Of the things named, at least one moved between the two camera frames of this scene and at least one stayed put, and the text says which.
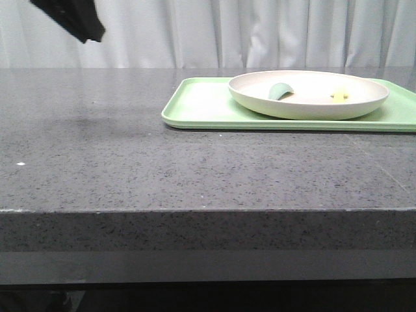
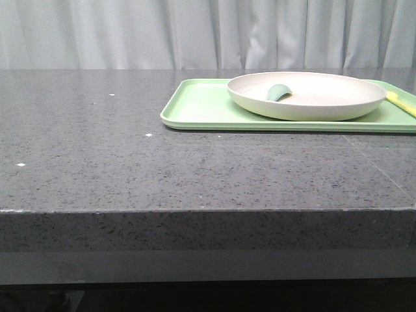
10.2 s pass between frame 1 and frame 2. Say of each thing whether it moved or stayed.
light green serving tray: stayed
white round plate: stayed
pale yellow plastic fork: moved
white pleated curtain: stayed
